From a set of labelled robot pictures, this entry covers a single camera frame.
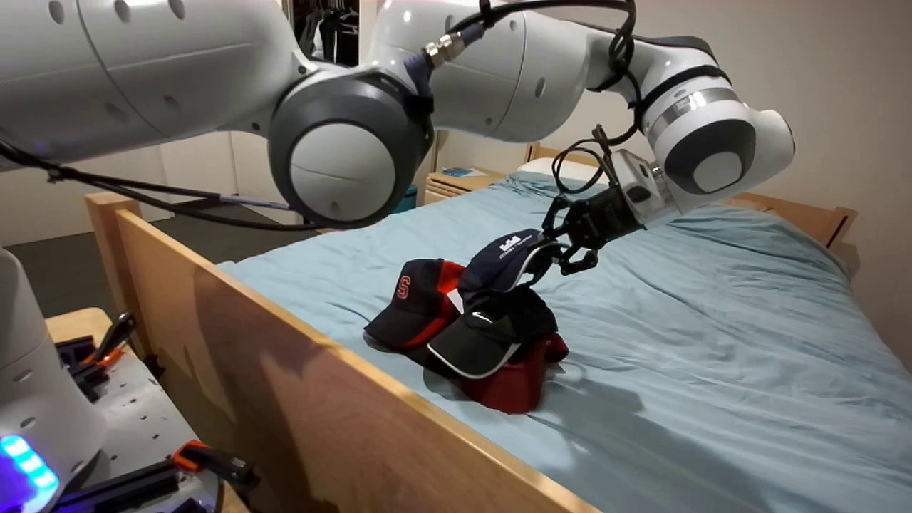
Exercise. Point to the black cap white brim trim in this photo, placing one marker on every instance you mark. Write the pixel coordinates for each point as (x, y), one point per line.
(487, 338)

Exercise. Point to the bed with teal sheet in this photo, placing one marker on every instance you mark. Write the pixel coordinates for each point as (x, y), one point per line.
(247, 381)

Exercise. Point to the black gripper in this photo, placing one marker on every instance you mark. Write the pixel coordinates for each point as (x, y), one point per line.
(609, 220)

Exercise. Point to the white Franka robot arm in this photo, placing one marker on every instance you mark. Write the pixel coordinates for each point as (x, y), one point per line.
(189, 67)

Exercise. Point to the black cap orange logo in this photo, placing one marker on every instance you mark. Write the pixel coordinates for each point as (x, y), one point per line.
(414, 310)

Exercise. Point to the orange black clamp tool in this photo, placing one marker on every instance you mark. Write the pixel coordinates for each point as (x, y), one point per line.
(215, 462)

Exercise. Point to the wooden nightstand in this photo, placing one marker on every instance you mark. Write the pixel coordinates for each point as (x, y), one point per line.
(460, 183)

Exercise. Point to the red cap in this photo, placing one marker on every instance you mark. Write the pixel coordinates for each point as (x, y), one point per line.
(522, 381)

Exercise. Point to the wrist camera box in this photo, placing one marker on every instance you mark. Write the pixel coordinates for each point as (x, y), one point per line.
(641, 186)

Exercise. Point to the navy blue Nike cap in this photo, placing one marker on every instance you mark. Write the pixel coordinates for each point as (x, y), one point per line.
(510, 257)

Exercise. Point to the grey perforated robot table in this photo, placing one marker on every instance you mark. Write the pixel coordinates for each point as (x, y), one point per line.
(143, 418)

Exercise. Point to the white pillow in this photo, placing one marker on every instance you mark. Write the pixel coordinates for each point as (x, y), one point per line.
(559, 170)

